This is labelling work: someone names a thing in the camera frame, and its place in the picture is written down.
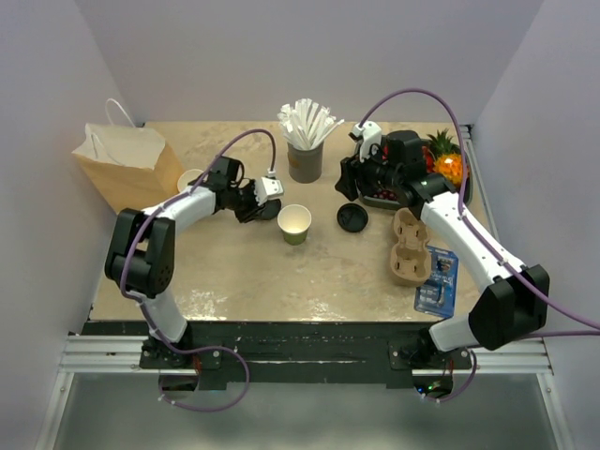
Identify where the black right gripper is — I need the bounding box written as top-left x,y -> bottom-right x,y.
336,141 -> 402,202

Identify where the green paper coffee cup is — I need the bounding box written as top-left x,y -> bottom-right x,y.
277,204 -> 312,246

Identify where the black coffee cup lid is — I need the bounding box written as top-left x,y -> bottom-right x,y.
337,202 -> 368,233

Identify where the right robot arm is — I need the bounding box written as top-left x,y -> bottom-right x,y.
336,122 -> 549,368

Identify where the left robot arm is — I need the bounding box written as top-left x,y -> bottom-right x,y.
104,157 -> 284,368

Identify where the blue razor blister pack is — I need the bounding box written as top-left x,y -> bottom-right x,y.
414,246 -> 458,319

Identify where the dark purple grape bunch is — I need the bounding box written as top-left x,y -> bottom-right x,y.
370,187 -> 398,203

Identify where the grey straw holder cup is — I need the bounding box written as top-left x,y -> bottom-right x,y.
287,142 -> 324,184

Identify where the grey fruit tray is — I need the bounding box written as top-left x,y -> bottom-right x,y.
347,129 -> 473,211

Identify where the white wrapped straws bundle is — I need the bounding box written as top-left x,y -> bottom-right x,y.
277,98 -> 345,151

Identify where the brown pulp cup carrier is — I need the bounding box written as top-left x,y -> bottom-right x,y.
389,208 -> 431,288

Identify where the small orange pineapple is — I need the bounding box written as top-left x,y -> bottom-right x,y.
423,128 -> 463,189

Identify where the brown paper bag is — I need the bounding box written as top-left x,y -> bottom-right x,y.
72,122 -> 184,213

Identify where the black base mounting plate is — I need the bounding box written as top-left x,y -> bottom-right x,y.
81,321 -> 473,390

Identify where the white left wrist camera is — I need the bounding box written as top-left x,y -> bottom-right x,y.
254,177 -> 284,206

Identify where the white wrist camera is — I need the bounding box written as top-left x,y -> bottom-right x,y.
349,121 -> 383,152
254,177 -> 284,206

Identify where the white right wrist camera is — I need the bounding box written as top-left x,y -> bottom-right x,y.
349,121 -> 383,152

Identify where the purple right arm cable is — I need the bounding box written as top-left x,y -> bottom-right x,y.
357,87 -> 600,404

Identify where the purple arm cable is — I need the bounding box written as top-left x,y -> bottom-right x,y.
119,128 -> 278,413
357,87 -> 600,404

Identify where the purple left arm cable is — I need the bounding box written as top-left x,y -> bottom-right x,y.
119,128 -> 278,413

